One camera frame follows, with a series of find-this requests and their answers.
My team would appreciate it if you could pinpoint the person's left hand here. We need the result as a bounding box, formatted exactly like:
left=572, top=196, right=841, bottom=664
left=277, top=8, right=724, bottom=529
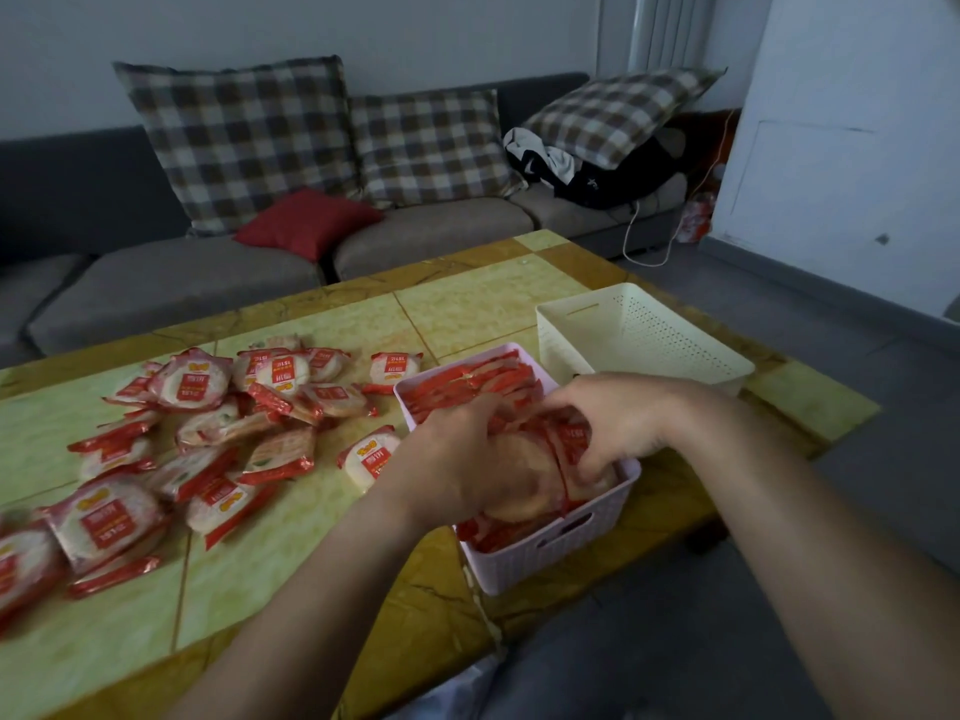
left=384, top=395, right=565, bottom=530

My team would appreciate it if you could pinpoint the person's right hand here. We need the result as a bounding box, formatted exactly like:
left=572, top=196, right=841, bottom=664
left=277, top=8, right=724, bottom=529
left=525, top=372, right=715, bottom=482

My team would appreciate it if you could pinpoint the round cracker snack packet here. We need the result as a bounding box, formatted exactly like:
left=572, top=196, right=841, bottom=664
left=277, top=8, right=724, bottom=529
left=483, top=412, right=620, bottom=524

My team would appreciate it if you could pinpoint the person's right forearm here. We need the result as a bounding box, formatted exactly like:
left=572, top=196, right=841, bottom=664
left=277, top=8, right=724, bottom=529
left=693, top=382, right=960, bottom=720

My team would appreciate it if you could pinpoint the person's left forearm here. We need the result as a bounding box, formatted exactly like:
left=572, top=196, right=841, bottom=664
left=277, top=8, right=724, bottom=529
left=161, top=460, right=489, bottom=720

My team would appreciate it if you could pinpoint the row of red white packets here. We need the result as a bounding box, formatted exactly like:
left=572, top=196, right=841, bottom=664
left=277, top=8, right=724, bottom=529
left=401, top=350, right=601, bottom=554

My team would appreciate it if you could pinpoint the white perforated plastic basket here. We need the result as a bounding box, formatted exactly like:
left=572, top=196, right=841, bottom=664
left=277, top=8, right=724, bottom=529
left=535, top=283, right=756, bottom=399

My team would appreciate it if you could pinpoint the pink plastic basket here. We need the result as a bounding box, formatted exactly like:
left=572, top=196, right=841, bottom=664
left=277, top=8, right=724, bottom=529
left=393, top=342, right=643, bottom=598

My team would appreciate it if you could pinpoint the red patterned bag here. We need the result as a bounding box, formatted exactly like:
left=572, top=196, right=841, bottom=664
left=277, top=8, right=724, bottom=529
left=675, top=190, right=718, bottom=245

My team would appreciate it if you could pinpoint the black and white clothing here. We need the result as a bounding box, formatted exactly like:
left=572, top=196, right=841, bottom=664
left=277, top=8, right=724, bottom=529
left=502, top=127, right=687, bottom=211

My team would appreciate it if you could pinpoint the red cushion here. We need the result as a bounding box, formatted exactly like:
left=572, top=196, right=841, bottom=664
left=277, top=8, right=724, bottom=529
left=234, top=188, right=385, bottom=262

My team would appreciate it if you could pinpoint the medium plaid pillow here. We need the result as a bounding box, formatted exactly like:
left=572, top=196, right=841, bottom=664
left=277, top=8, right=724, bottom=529
left=348, top=88, right=526, bottom=208

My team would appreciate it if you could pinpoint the flat plaid pillow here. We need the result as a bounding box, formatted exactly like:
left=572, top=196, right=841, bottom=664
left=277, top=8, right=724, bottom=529
left=521, top=67, right=729, bottom=172

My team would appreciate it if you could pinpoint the pile of red white packets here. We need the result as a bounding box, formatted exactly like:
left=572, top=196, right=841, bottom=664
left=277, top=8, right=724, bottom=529
left=0, top=335, right=425, bottom=638

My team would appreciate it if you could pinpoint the grey fabric sofa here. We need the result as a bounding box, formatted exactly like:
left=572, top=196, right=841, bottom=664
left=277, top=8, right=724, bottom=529
left=0, top=73, right=691, bottom=362

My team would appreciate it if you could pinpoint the white door panel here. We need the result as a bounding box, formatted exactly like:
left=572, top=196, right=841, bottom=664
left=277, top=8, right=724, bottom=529
left=708, top=0, right=960, bottom=320

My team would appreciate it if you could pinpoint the large plaid pillow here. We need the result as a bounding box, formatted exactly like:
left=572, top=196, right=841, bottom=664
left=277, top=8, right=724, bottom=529
left=112, top=55, right=363, bottom=238

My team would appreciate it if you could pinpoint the white radiator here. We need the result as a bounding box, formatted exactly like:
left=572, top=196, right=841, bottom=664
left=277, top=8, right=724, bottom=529
left=628, top=0, right=718, bottom=72

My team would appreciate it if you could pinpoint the white cable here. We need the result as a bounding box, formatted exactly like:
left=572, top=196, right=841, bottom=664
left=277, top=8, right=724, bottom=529
left=619, top=112, right=741, bottom=268

